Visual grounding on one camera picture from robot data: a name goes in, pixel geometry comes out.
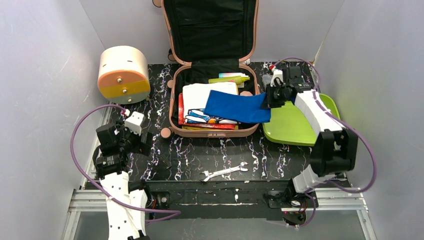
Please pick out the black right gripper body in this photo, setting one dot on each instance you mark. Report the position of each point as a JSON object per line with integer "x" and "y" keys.
{"x": 274, "y": 96}

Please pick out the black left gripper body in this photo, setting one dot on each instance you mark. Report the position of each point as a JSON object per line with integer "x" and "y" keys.
{"x": 133, "y": 145}

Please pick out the blue cloth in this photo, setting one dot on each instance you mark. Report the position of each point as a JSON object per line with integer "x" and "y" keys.
{"x": 239, "y": 108}

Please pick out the green plastic tray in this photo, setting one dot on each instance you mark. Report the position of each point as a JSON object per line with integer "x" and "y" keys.
{"x": 289, "y": 126}

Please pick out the pink hard-shell suitcase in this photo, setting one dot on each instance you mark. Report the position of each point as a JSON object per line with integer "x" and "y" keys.
{"x": 208, "y": 37}

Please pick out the white printed garment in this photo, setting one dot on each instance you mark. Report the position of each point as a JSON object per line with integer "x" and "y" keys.
{"x": 195, "y": 97}

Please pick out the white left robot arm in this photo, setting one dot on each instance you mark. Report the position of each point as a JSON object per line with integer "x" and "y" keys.
{"x": 126, "y": 220}

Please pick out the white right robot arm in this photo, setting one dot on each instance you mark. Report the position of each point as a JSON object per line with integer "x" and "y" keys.
{"x": 334, "y": 150}

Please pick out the silver open-end wrench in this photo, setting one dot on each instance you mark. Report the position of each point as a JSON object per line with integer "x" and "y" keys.
{"x": 239, "y": 168}

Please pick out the clear plastic screw box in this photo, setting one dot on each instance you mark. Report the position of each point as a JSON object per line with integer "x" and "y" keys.
{"x": 266, "y": 79}

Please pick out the round pink compact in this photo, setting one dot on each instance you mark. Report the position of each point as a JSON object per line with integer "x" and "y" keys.
{"x": 246, "y": 94}

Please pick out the black spring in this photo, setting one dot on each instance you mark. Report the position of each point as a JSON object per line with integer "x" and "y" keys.
{"x": 165, "y": 162}

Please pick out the yellow snack packet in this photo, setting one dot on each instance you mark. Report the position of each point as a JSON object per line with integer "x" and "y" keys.
{"x": 210, "y": 127}

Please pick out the red snack packet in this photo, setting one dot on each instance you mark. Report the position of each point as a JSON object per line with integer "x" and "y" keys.
{"x": 181, "y": 119}

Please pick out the teal pink tube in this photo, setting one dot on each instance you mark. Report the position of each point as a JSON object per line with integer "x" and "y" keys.
{"x": 232, "y": 74}

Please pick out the cream cylindrical drum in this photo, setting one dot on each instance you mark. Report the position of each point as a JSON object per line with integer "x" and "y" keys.
{"x": 123, "y": 76}

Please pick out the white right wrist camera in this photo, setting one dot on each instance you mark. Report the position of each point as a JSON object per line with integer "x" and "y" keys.
{"x": 277, "y": 76}

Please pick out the aluminium frame rail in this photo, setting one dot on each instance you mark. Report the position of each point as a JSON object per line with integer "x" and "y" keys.
{"x": 93, "y": 200}

